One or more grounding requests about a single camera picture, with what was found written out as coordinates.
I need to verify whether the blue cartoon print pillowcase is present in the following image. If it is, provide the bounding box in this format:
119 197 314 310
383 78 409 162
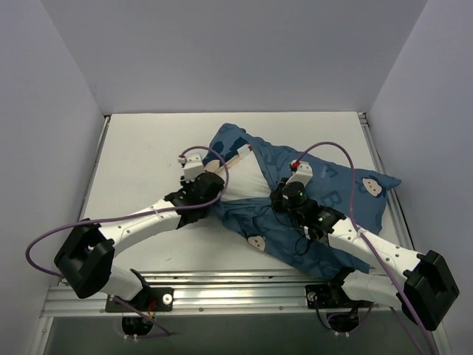
203 124 401 279

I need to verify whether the white pillow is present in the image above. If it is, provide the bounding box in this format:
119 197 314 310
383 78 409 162
222 144 270 202

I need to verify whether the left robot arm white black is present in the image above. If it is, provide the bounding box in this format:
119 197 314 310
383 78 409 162
54 172 225 310

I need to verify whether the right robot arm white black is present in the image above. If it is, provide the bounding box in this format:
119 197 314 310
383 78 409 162
270 179 460 331

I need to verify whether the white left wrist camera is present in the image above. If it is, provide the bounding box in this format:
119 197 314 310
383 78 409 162
177 153 205 181

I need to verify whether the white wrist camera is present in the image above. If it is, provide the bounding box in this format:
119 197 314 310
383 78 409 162
177 153 205 181
287 160 313 186

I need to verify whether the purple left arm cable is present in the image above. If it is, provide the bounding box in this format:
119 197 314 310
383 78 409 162
24 146 232 337

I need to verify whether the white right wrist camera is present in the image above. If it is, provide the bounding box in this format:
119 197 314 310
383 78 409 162
287 160 313 186

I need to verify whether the aluminium front rail frame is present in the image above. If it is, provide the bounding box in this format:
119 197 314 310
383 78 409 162
40 271 444 319

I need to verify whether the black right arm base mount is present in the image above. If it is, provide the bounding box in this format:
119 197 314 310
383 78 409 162
304 283 345 309

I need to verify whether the aluminium right side rail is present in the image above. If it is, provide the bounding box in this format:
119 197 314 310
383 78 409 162
357 110 426 260

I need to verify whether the aluminium rail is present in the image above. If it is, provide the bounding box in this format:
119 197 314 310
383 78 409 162
357 110 426 260
78 115 111 220

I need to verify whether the aluminium left side rail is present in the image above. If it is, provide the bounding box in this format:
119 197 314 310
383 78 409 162
78 115 111 220

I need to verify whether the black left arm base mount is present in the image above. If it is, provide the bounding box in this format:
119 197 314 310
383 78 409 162
105 287 174 313

